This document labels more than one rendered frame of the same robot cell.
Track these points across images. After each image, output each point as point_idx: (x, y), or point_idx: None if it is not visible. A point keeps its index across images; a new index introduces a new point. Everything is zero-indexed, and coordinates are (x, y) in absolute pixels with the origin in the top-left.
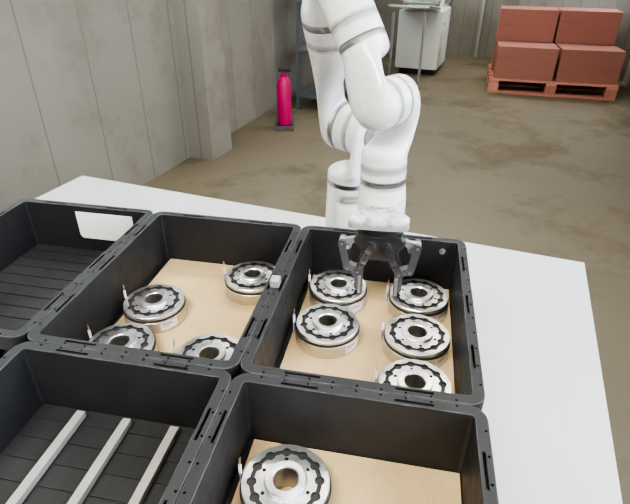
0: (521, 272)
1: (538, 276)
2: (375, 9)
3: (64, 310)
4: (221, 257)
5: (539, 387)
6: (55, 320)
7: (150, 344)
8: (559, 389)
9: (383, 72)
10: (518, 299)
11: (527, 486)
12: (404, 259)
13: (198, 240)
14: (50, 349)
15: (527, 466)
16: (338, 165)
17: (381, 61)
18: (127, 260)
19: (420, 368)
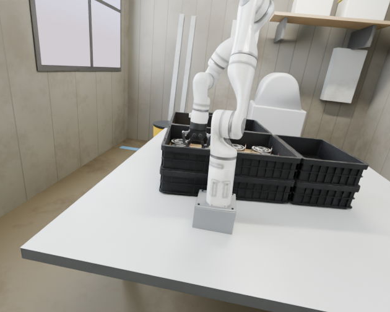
0: (88, 233)
1: (78, 231)
2: (215, 51)
3: (274, 137)
4: (267, 173)
5: (127, 181)
6: (273, 137)
7: (252, 148)
8: (119, 180)
9: (207, 69)
10: (108, 213)
11: (146, 164)
12: (185, 156)
13: (278, 166)
14: (264, 132)
15: (143, 167)
16: (230, 147)
17: (208, 66)
18: (285, 151)
19: (179, 142)
